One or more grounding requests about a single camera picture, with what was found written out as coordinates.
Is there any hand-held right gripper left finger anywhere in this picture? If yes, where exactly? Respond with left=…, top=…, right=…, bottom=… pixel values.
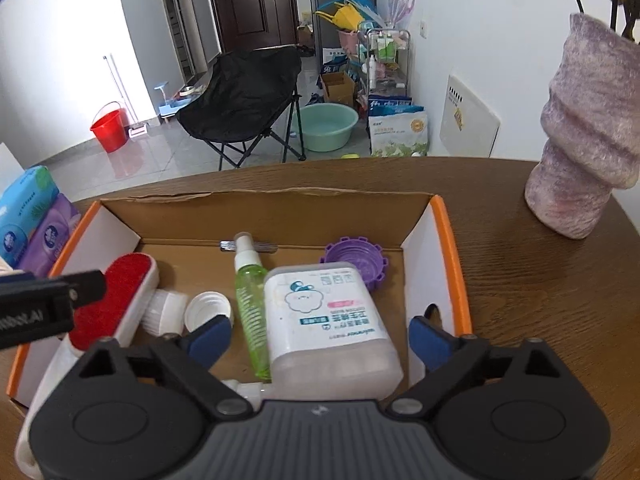
left=75, top=314, right=253, bottom=417

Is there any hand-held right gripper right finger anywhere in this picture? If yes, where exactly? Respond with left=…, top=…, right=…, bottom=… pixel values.
left=387, top=314, right=566, bottom=417

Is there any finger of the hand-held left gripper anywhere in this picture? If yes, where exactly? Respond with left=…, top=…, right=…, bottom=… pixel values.
left=47, top=270, right=107, bottom=308

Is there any white bottle cap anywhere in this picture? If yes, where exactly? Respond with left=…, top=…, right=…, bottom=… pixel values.
left=184, top=291, right=234, bottom=335

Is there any red and white lint brush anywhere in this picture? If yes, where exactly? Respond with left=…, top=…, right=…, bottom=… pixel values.
left=67, top=252, right=161, bottom=356

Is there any green spray bottle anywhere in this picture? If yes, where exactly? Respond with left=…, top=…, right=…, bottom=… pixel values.
left=233, top=231, right=273, bottom=381

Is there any white ribbed plastic cap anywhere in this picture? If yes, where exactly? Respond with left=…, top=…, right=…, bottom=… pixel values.
left=141, top=289, right=190, bottom=337

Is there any orange-edged cardboard box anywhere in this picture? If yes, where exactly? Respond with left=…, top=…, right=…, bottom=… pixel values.
left=7, top=192, right=473, bottom=480

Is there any purple gear-shaped lid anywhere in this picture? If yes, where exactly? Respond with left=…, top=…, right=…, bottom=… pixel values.
left=320, top=236, right=390, bottom=293

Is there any purple tissue pack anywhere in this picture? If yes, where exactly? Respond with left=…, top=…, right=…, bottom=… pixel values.
left=20, top=194, right=83, bottom=278

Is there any small silver metal comb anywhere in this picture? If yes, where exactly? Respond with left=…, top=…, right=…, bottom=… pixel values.
left=220, top=241, right=279, bottom=252

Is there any blue tissue pack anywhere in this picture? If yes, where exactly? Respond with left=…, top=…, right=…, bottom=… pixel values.
left=0, top=142, right=60, bottom=266

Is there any red plastic bucket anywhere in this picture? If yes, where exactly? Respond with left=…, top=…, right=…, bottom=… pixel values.
left=90, top=101, right=127, bottom=153

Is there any white flat mop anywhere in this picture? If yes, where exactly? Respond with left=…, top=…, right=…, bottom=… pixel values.
left=102, top=54, right=150, bottom=137

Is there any blue pet feeder stand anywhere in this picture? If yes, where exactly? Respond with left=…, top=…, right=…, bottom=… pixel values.
left=154, top=82, right=198, bottom=126

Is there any white and green feed bag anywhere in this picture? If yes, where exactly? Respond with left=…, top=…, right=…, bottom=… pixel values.
left=370, top=110, right=430, bottom=157

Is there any white rectangular board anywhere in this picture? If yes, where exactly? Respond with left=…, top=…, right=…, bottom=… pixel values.
left=439, top=74, right=502, bottom=158

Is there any green plastic basin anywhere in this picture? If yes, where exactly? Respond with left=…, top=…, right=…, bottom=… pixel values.
left=298, top=103, right=360, bottom=153

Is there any blue feed bag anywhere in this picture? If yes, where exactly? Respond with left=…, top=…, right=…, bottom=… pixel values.
left=368, top=95, right=426, bottom=116

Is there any black folding chair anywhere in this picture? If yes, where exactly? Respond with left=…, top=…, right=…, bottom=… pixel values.
left=176, top=45, right=308, bottom=171

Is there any mottled lilac ceramic vase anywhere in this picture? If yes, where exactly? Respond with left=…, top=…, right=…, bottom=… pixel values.
left=524, top=12, right=640, bottom=241

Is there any open cardboard carton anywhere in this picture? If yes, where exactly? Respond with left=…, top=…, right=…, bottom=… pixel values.
left=320, top=71, right=357, bottom=108

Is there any blue and white sack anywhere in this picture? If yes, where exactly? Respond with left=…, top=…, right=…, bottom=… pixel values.
left=321, top=47, right=348, bottom=73

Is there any pink plastic bucket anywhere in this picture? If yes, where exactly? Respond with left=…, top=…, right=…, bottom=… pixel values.
left=337, top=29, right=362, bottom=56

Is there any dark brown entrance door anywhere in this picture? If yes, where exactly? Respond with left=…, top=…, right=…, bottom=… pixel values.
left=202, top=0, right=298, bottom=53

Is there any yellow plastic dustpan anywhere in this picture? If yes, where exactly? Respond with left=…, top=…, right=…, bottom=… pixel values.
left=316, top=4, right=366, bottom=31

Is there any lilac wing-shaped ornament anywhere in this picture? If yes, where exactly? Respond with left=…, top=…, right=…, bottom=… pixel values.
left=387, top=0, right=416, bottom=28

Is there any blue plastic dustpan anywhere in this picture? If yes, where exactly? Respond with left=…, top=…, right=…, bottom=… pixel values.
left=325, top=0, right=376, bottom=16

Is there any metal wire storage rack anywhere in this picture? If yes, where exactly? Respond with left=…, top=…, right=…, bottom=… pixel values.
left=357, top=29, right=412, bottom=101

